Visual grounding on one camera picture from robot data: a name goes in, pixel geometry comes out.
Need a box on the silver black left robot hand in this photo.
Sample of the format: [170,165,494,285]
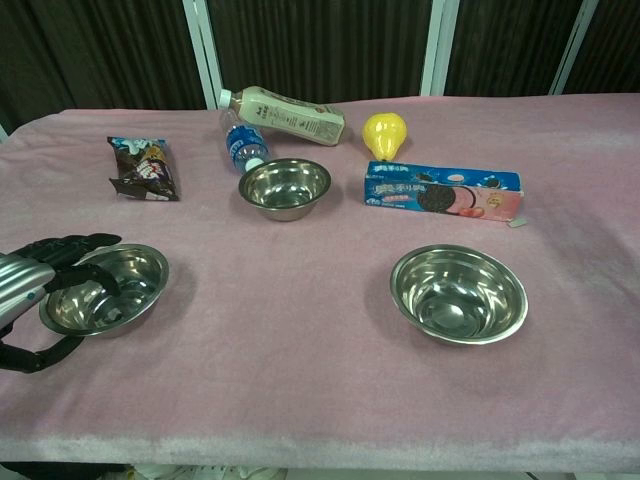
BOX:
[0,232,123,375]

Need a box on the stainless steel bowl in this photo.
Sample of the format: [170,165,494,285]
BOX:
[389,243,530,346]
[38,243,170,339]
[237,158,332,223]

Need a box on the dark snack packet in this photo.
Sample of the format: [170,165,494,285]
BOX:
[107,136,180,203]

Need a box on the clear blue-label water bottle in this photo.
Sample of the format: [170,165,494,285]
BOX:
[218,108,271,175]

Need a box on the pink tablecloth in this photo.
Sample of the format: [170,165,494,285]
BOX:
[0,91,640,474]

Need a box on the beige milk tea bottle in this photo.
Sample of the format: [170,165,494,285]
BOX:
[218,85,346,149]

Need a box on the dark pleated curtain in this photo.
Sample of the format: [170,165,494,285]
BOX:
[0,0,640,136]

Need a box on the yellow plastic pear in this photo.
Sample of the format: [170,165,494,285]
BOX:
[361,112,407,161]

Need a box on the blue pink cookie box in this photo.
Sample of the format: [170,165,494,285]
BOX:
[363,160,526,221]

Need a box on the white frame post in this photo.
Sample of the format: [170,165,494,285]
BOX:
[419,0,459,97]
[181,0,229,110]
[551,0,599,95]

